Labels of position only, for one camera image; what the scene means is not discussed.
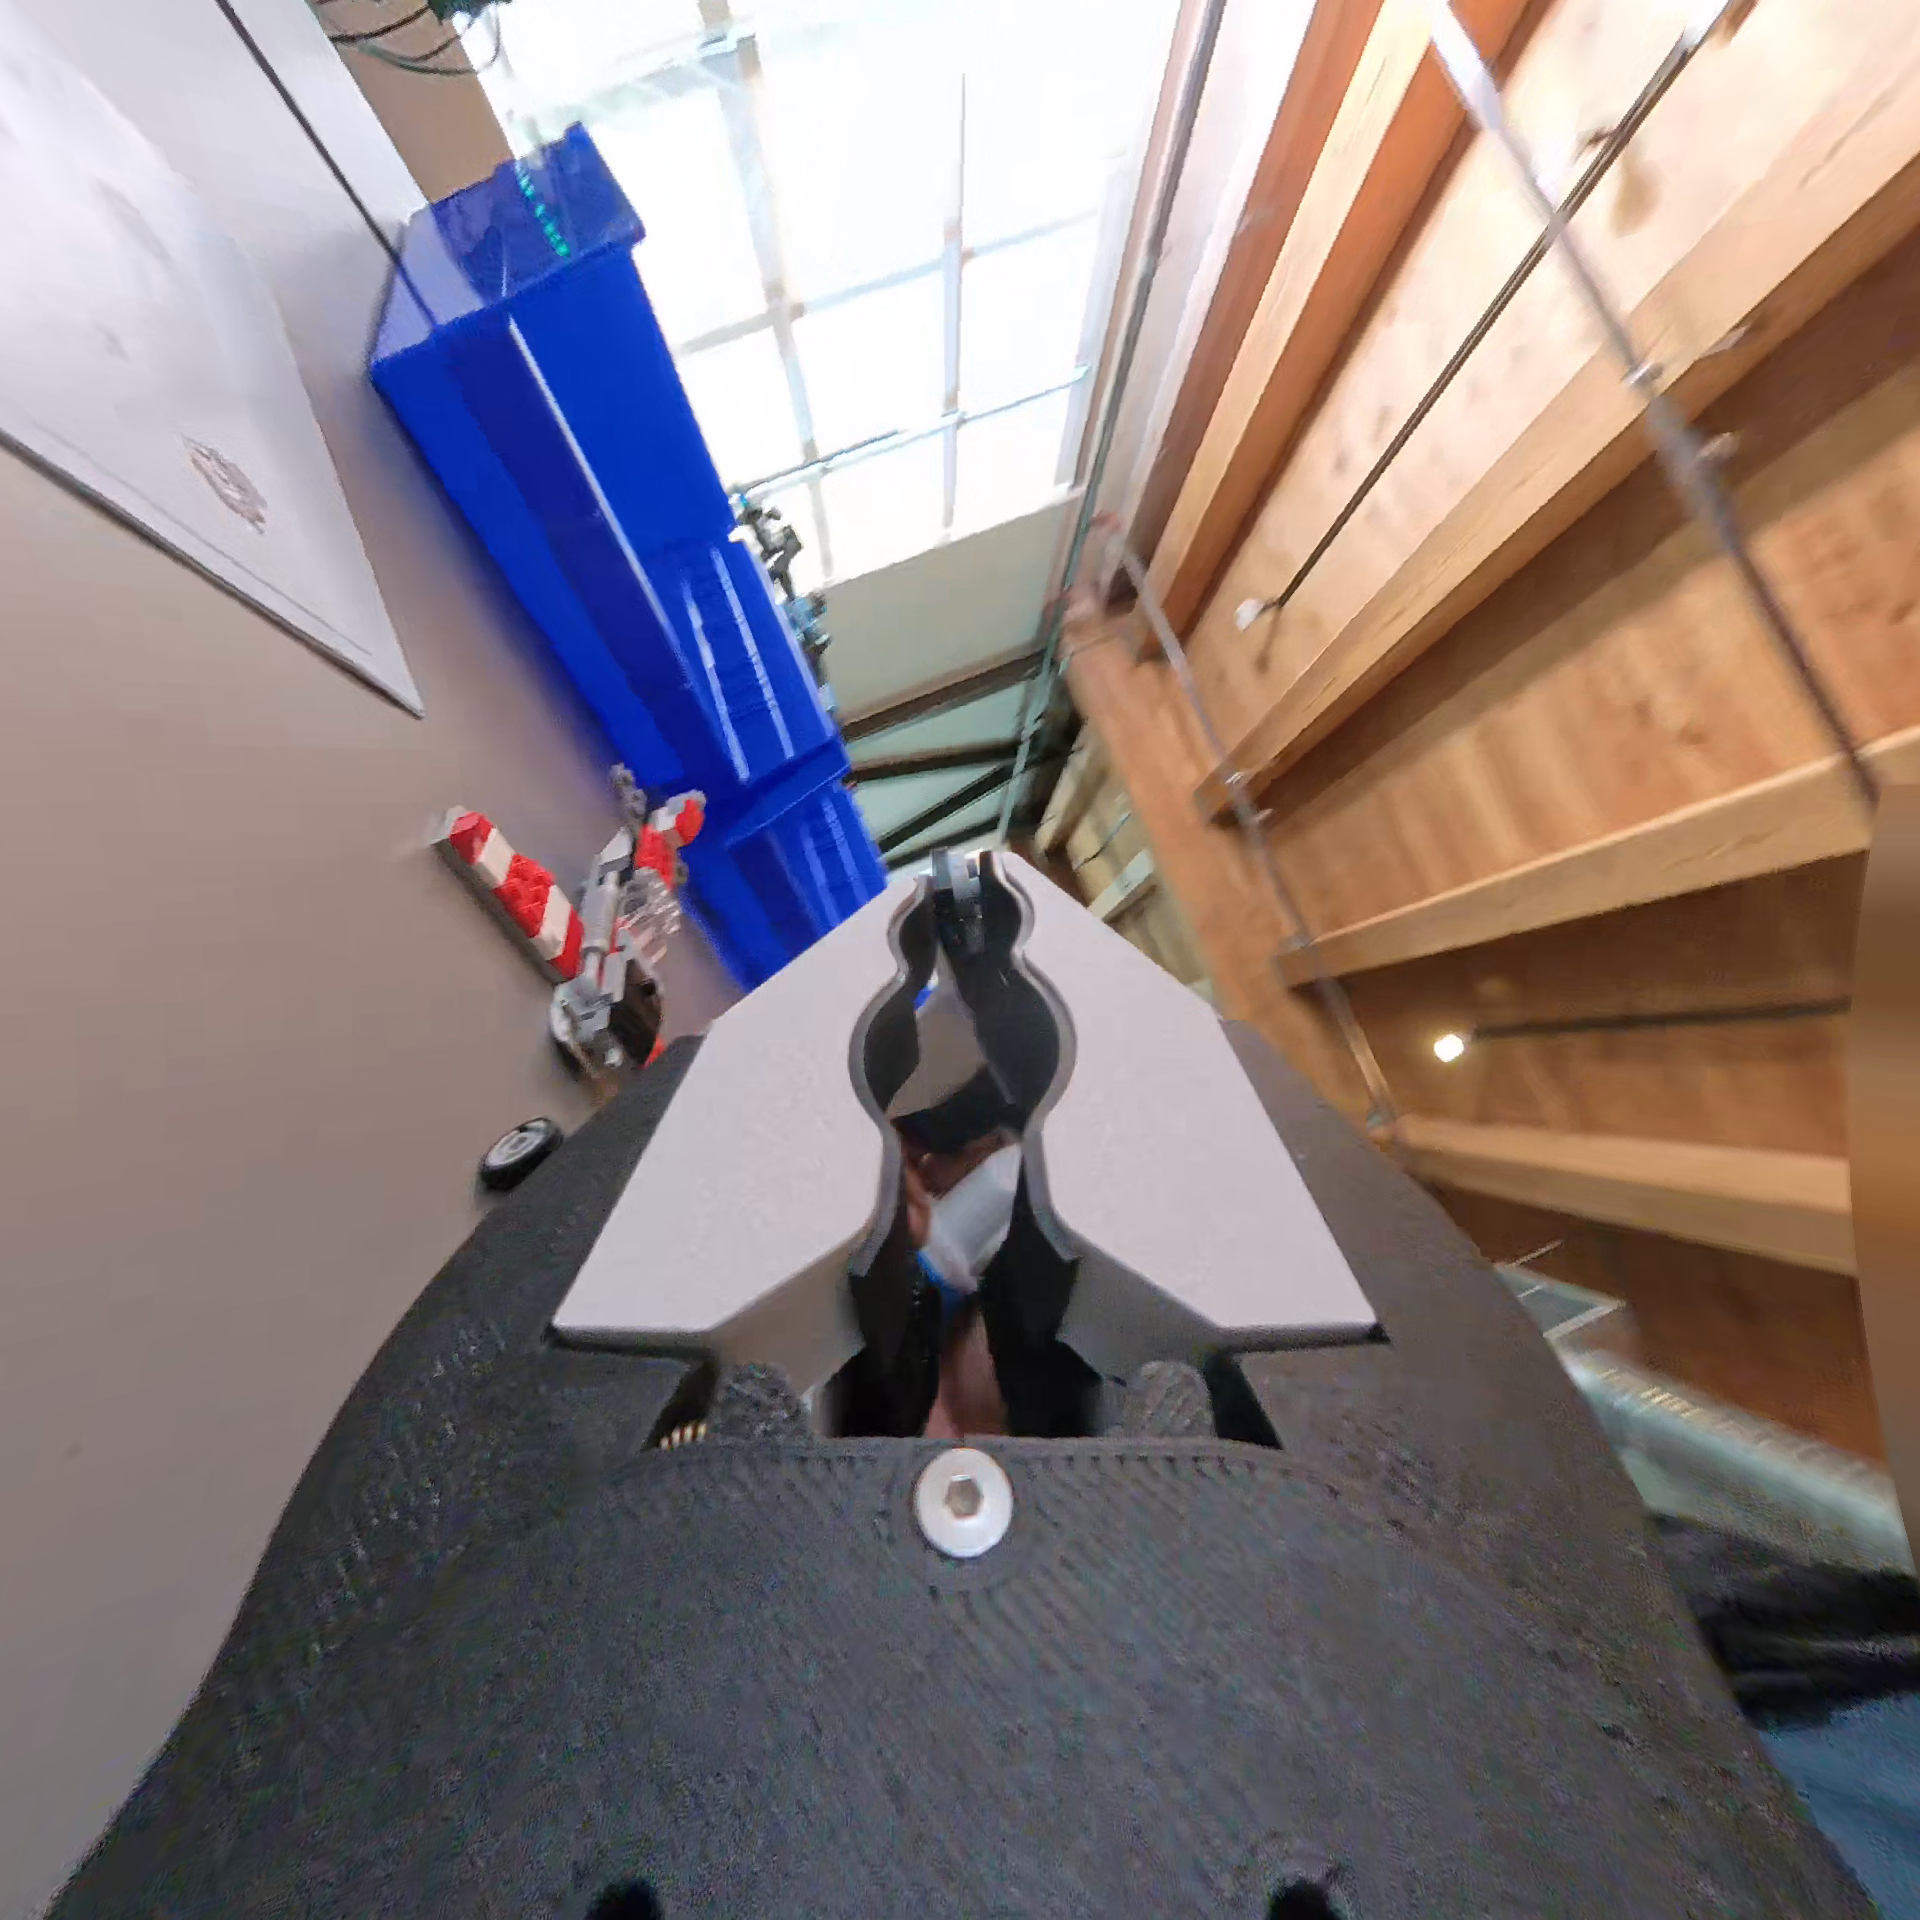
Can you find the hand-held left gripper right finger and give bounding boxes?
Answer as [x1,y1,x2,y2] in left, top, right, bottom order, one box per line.
[967,856,1386,1391]

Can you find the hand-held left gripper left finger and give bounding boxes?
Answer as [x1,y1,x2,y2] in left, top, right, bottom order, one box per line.
[553,870,960,1419]

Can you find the small grey toy piece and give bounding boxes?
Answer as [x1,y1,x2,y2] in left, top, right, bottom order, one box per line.
[925,850,998,962]

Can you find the red white toy brick airplane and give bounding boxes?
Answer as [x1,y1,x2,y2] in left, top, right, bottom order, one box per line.
[436,770,712,1072]

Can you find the grey desk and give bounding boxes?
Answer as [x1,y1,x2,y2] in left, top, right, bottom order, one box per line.
[0,0,782,1920]

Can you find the person's right hand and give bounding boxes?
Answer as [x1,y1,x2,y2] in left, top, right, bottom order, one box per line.
[902,1140,1017,1437]

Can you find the person's black jacket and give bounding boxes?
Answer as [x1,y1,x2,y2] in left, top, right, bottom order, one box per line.
[1650,1518,1920,1733]

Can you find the person's legs in jeans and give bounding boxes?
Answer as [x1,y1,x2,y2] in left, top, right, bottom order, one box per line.
[1771,1717,1920,1920]

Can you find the white instruction booklet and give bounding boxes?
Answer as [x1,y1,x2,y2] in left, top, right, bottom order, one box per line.
[0,0,428,719]

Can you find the silver ventilation duct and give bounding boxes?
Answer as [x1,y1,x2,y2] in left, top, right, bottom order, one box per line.
[1546,1346,1920,1568]

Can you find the black camera tripod rig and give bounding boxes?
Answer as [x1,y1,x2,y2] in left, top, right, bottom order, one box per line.
[736,496,828,639]

